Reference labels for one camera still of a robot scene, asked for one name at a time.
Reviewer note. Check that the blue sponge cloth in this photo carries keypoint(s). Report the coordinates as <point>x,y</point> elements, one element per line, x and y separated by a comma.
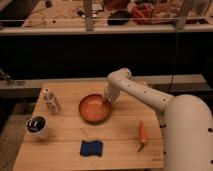
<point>91,148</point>

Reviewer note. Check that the orange object on bench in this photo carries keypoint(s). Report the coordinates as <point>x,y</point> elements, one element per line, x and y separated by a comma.
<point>142,14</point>

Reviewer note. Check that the orange ceramic bowl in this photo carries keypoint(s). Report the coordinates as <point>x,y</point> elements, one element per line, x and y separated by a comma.
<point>94,108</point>

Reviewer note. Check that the metal post left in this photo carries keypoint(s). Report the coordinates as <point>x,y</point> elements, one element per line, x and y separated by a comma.
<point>87,4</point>

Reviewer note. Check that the clear glass bottle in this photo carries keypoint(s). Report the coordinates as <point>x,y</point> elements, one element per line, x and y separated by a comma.
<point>51,101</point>

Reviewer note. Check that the black object on bench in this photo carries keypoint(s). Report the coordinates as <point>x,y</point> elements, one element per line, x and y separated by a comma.
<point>119,17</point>

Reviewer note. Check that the orange carrot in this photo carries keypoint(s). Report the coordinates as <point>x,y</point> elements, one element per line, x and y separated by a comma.
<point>143,137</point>

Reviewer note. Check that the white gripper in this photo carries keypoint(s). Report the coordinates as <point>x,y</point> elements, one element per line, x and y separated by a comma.
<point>111,93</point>

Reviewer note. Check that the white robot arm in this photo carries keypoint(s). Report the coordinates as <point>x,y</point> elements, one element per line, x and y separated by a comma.
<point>188,136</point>

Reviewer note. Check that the metal post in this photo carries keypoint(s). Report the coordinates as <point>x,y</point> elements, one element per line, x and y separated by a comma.
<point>87,4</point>
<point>184,11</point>

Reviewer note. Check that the white cup with dark inside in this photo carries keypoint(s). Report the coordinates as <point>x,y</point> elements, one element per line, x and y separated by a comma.
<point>37,126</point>

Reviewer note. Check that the metal post right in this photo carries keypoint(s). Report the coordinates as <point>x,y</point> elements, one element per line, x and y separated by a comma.
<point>184,11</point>

